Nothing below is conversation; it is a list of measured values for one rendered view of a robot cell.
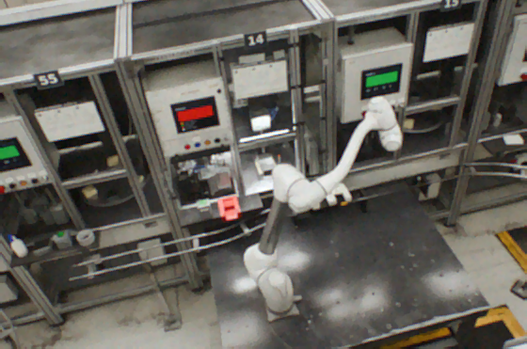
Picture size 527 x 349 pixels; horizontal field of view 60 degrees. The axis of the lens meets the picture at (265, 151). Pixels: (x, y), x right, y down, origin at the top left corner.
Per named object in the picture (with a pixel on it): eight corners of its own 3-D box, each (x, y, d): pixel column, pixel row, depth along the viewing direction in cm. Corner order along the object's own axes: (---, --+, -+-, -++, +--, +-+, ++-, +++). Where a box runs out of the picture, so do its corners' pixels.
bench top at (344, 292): (229, 384, 239) (227, 380, 236) (203, 232, 319) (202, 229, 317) (490, 310, 256) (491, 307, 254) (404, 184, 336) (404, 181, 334)
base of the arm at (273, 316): (306, 313, 261) (306, 308, 257) (268, 323, 258) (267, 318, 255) (296, 286, 275) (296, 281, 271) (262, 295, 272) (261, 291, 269)
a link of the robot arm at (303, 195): (324, 187, 224) (308, 171, 233) (295, 208, 221) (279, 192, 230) (328, 201, 233) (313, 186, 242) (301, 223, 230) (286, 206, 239)
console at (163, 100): (165, 161, 269) (144, 95, 239) (162, 133, 290) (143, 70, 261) (234, 146, 273) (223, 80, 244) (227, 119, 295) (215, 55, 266)
